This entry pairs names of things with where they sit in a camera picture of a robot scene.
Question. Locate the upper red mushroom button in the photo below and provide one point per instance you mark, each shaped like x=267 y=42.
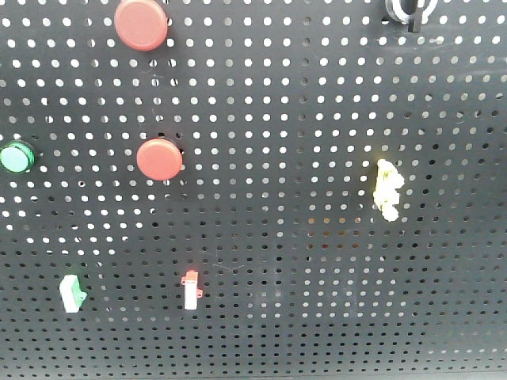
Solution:
x=141 y=24

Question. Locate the yellow toggle switch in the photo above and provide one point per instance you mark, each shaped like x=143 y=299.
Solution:
x=386 y=196

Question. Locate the white red rocker switch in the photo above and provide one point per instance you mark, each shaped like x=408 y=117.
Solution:
x=192 y=293

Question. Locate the green round push button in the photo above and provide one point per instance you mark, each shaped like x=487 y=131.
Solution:
x=17 y=156

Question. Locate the black rotary selector knob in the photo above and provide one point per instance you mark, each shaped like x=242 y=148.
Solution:
x=411 y=13

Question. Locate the white green rocker switch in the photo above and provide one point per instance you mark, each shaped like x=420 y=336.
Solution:
x=71 y=294

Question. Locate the lower red mushroom button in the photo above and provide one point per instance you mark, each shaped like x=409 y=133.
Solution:
x=159 y=159

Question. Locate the black perforated pegboard panel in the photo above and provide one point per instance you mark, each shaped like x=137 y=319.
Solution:
x=281 y=110

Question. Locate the red mushroom button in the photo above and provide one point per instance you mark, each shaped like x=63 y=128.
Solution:
x=159 y=159
x=141 y=24

